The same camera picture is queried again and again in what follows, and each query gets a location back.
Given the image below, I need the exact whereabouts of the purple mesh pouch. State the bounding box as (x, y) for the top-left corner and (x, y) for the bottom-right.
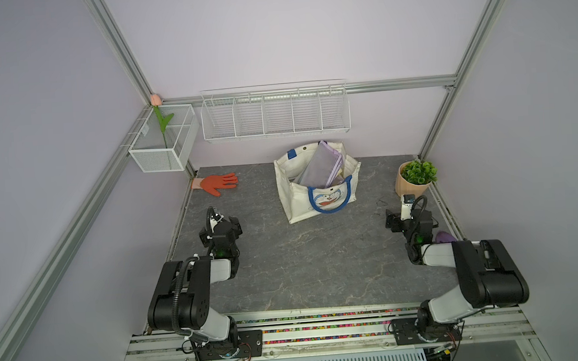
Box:
(297, 141), (343, 189)

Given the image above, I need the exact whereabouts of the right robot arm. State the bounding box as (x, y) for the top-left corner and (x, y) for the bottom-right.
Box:
(385, 209), (530, 337)

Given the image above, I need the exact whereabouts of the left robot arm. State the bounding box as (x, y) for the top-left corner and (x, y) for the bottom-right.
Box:
(147, 215), (243, 344)

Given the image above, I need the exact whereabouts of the white canvas Doraemon tote bag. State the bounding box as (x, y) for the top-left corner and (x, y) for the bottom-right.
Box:
(273, 142), (361, 224)

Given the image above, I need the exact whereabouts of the green plant in beige pot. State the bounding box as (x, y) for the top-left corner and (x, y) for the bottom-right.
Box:
(395, 161), (438, 199)

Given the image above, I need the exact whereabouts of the red rubber glove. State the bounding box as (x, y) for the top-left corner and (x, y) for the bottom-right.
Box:
(191, 173), (239, 198)

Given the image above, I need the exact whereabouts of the artificial pink tulip flower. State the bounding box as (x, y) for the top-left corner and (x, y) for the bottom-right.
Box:
(150, 94), (174, 148)

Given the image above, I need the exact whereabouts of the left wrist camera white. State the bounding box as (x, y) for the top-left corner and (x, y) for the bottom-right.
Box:
(206, 212), (224, 233)

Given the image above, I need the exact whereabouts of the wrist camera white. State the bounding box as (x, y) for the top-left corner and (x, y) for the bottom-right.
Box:
(206, 212), (224, 233)
(400, 194), (416, 221)

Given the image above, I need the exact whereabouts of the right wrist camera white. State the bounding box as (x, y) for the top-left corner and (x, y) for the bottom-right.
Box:
(400, 194), (416, 221)

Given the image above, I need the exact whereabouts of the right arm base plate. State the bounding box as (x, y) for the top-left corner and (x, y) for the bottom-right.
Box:
(387, 318), (462, 346)

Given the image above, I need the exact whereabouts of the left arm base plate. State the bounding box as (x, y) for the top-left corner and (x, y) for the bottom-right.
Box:
(198, 329), (264, 361)

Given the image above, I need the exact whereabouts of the small white mesh wall basket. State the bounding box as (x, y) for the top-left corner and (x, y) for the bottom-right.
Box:
(128, 104), (199, 173)

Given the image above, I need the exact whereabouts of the long white wire wall basket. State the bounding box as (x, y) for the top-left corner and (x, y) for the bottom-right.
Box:
(200, 80), (352, 142)

